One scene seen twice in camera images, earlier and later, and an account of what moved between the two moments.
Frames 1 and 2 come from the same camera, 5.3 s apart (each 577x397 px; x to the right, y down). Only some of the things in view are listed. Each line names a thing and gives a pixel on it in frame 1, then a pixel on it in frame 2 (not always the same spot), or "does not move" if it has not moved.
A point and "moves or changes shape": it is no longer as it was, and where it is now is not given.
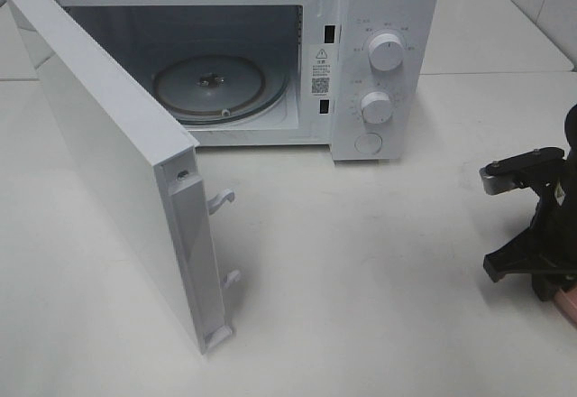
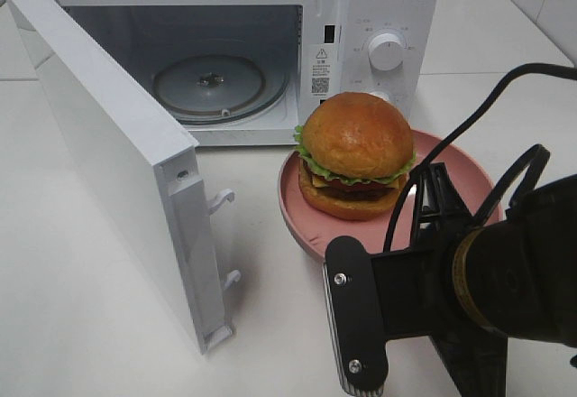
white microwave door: (152, 169) does not move
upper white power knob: (386, 51) does not move
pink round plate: (566, 301) moves or changes shape
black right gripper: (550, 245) -> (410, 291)
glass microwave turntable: (219, 90) does not move
